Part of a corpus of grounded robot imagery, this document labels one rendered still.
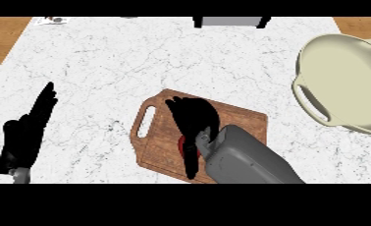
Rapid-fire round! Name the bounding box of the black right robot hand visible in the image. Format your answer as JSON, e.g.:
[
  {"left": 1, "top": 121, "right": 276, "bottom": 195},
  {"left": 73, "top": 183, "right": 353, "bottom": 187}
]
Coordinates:
[{"left": 163, "top": 95, "right": 222, "bottom": 181}]

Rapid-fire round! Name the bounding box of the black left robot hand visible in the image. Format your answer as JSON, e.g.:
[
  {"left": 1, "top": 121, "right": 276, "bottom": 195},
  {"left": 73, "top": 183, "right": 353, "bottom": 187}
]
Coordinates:
[{"left": 0, "top": 81, "right": 59, "bottom": 176}]

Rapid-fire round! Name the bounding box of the red tomato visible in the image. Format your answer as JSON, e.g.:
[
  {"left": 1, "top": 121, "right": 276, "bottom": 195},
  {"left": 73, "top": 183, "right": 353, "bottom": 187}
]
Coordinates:
[{"left": 176, "top": 135, "right": 188, "bottom": 159}]

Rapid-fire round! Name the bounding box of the brown wooden cutting board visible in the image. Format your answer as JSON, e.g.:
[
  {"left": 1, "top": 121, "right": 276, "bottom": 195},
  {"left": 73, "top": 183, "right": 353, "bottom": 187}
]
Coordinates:
[{"left": 129, "top": 88, "right": 269, "bottom": 185}]

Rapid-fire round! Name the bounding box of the grey and black appliance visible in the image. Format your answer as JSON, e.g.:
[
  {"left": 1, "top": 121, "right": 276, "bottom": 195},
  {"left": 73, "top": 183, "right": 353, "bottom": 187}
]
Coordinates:
[{"left": 191, "top": 17, "right": 272, "bottom": 29}]

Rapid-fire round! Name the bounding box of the small white and grey object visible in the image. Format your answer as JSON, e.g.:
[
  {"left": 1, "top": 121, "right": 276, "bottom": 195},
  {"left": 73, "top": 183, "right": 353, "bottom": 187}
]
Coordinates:
[{"left": 34, "top": 17, "right": 72, "bottom": 27}]

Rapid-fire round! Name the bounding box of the cream pot with handles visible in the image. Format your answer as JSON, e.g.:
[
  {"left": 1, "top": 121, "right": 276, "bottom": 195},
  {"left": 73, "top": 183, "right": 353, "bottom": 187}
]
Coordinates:
[{"left": 291, "top": 33, "right": 371, "bottom": 136}]

